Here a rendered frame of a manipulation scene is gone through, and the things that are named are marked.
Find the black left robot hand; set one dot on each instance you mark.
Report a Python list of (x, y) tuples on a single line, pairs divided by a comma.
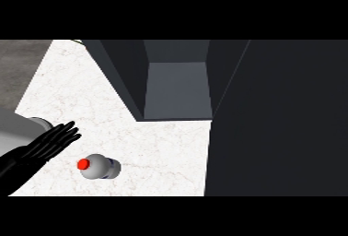
[(40, 147)]

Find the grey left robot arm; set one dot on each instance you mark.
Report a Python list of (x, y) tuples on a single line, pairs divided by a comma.
[(15, 130)]

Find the red-capped white water bottle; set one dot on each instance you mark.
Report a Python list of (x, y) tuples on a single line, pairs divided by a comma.
[(96, 166)]

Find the dark grey open cabinet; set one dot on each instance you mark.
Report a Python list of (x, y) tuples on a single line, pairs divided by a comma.
[(178, 89)]

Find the dark grey cabinet door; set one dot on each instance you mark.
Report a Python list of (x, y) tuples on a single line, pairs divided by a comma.
[(281, 123)]

